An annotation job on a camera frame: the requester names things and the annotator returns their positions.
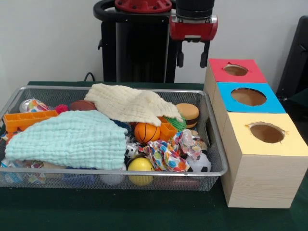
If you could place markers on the toy hamburger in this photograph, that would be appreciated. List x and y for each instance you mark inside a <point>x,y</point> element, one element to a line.
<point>187,113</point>

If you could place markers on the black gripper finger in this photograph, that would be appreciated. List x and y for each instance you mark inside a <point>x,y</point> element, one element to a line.
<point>204,60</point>
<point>180,57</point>

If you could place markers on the colourful dotted cloth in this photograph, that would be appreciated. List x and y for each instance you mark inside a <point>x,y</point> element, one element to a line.
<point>166,154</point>

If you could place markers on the black and white soccer ball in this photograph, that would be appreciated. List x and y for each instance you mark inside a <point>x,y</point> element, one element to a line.
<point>201,163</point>

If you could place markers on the orange toy basketball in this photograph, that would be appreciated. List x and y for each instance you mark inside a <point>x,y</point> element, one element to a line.
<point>146,133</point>

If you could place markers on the dark green table cloth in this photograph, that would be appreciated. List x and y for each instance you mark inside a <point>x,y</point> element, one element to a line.
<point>144,211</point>
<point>302,98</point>

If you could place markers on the wooden box with three holes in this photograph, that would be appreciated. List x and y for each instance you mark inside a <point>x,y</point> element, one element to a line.
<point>260,180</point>

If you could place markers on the yellow ball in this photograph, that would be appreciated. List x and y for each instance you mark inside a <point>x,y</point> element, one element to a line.
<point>140,166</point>

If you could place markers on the cream white cloth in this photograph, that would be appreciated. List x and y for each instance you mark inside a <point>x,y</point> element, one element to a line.
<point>120,103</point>

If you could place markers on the black upright panel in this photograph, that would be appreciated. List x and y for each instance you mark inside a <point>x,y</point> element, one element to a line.
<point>296,60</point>

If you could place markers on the mint green cloth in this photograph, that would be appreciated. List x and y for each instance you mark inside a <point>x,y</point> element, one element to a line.
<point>67,139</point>

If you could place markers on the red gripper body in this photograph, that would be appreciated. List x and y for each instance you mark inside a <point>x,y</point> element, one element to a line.
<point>192,31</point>

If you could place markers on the brown toy football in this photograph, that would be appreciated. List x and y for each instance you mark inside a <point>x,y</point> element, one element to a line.
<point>81,106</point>

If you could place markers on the pink spiky ball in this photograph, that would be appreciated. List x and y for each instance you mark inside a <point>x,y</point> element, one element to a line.
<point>62,108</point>

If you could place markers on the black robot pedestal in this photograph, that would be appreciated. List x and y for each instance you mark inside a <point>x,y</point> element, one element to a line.
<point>139,60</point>

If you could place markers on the shallow mesh bin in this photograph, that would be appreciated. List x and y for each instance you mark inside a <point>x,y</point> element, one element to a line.
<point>72,180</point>

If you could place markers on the orange plastic tray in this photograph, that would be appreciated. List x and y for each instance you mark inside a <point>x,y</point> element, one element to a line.
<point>24,119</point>

